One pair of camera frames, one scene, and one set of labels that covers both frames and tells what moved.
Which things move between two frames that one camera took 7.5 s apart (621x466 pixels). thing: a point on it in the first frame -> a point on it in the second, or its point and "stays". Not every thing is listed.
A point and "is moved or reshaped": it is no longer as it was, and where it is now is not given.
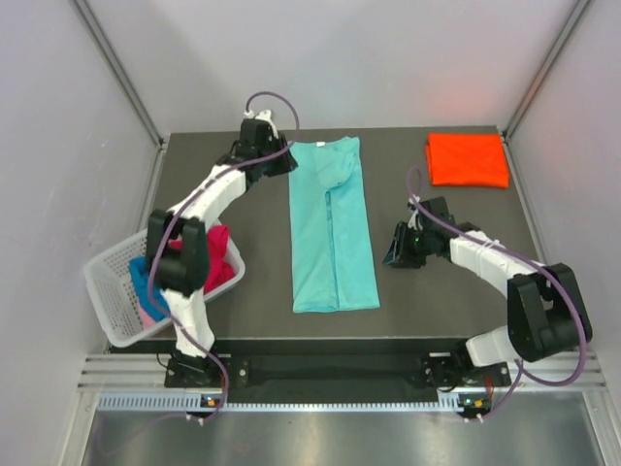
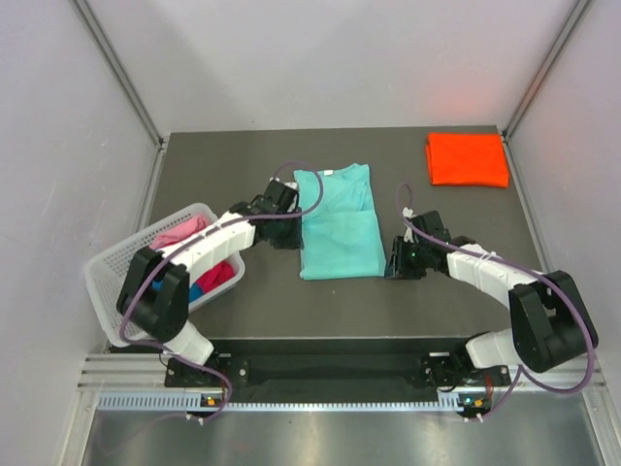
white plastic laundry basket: x=107 y=274 stays
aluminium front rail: x=527 y=371 stays
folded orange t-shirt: x=468 y=159 stays
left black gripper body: x=277 y=164 -> x=286 y=234
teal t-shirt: x=332 y=258 is moved or reshaped
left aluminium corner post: x=158 y=139 stays
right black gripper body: x=411 y=247 -> x=409 y=258
